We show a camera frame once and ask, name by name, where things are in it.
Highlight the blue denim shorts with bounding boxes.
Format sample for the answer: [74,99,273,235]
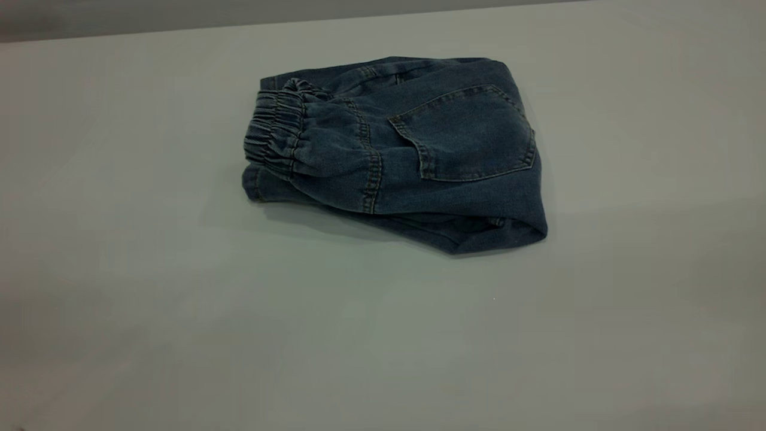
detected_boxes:
[241,56,549,256]

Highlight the white tablecloth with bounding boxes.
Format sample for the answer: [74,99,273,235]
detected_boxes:
[0,0,766,431]

